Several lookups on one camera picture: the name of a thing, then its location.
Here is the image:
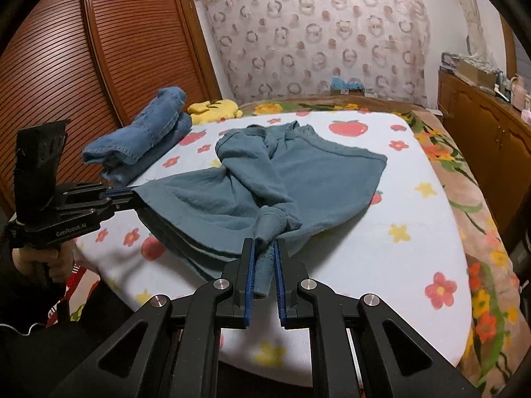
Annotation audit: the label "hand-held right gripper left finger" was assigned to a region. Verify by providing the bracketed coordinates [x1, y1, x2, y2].
[45, 238, 256, 398]

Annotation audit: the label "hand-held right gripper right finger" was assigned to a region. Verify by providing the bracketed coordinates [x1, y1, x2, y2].
[271, 238, 486, 398]

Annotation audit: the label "teal pants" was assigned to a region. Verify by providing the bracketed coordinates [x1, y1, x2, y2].
[132, 120, 388, 300]

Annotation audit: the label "person's left forearm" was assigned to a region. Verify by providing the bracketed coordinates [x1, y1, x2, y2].
[0, 232, 63, 341]

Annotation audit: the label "person's left hand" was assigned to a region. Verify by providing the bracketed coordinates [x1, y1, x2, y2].
[13, 246, 79, 286]

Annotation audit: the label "folded light blue jeans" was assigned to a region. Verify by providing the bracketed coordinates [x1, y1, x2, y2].
[82, 86, 188, 166]

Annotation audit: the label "folded darker blue jeans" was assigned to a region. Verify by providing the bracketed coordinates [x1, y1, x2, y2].
[101, 112, 192, 186]

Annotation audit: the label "red white printed cloth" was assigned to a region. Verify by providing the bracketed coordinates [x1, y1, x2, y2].
[46, 262, 101, 329]

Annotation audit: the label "white strawberry flower printed blanket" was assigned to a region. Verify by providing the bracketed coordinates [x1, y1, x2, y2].
[75, 110, 474, 379]

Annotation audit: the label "yellow plush toy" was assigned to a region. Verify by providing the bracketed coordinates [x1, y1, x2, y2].
[188, 99, 244, 126]

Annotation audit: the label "brown wooden wardrobe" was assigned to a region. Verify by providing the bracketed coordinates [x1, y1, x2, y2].
[0, 0, 222, 221]

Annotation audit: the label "blue box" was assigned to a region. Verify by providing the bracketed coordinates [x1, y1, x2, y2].
[331, 76, 366, 96]

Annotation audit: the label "wooden cabinet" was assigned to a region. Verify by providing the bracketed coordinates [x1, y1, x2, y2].
[437, 68, 531, 239]

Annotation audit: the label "cardboard box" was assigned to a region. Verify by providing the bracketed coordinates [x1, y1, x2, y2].
[456, 56, 498, 89]

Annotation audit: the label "pink kettle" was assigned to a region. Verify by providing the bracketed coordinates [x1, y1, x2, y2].
[511, 75, 531, 109]

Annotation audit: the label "tied beige curtain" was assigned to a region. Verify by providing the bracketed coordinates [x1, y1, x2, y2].
[450, 0, 486, 58]

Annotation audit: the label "ring patterned sheer curtain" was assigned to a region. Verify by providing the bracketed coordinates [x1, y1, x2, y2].
[194, 0, 433, 107]

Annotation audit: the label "wooden window frame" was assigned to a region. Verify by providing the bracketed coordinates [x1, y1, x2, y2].
[499, 16, 518, 80]

